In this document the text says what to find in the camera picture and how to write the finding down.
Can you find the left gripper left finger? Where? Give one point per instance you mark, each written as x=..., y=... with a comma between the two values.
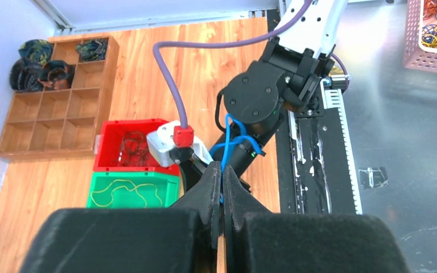
x=180, y=238

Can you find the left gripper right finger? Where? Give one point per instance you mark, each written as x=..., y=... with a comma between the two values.
x=258, y=240

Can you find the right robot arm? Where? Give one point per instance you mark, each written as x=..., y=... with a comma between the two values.
x=298, y=55

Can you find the green plastic bin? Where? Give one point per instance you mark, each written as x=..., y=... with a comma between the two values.
x=116, y=190

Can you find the red plastic bin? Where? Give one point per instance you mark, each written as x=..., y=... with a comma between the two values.
x=122, y=147

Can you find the wooden compartment tray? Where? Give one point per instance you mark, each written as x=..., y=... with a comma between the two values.
x=62, y=96

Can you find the pink perforated basket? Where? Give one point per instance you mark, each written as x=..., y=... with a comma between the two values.
x=421, y=36

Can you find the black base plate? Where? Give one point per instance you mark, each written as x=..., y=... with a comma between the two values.
x=320, y=154

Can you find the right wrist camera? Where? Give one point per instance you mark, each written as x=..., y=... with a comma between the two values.
x=160, y=143

